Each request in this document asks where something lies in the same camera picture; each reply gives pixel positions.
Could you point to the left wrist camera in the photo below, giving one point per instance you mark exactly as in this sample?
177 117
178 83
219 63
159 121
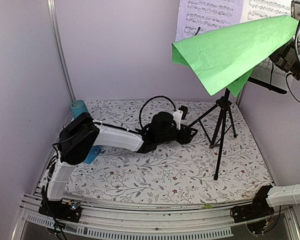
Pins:
180 114

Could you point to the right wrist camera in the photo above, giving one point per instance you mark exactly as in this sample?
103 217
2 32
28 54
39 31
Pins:
295 9

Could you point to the blue metronome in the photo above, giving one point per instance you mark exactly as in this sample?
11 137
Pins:
93 153

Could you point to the black music stand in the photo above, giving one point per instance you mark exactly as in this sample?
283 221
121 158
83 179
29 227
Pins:
225 122

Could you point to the aluminium frame post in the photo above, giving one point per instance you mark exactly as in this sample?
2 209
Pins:
240 96
51 5

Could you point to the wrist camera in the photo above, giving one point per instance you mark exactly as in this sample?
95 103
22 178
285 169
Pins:
295 9
180 114

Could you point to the floral table mat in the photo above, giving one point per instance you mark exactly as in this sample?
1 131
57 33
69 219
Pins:
174 173

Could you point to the aluminium front rail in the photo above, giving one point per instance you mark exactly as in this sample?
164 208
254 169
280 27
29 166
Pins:
114 220

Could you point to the teal cylinder cup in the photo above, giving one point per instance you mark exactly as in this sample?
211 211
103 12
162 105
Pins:
78 107

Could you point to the right aluminium frame post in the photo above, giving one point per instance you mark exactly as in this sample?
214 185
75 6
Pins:
240 96

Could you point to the white sheet music page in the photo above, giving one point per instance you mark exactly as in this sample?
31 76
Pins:
260 9

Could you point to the left aluminium frame post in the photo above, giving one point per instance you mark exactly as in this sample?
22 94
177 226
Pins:
51 5

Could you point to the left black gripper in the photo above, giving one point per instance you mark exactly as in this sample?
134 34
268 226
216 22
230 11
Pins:
186 137

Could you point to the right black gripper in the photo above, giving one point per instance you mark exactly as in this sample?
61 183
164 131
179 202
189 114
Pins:
286 56

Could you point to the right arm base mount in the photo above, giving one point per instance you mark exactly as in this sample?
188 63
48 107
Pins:
257 209

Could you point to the purple paper sheet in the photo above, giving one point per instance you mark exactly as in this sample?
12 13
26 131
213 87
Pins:
196 17

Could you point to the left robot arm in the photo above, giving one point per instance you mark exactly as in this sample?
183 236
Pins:
78 138

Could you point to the green paper sheet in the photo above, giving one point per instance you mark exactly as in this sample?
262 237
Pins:
225 58

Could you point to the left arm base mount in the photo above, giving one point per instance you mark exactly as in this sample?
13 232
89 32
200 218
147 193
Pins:
68 211

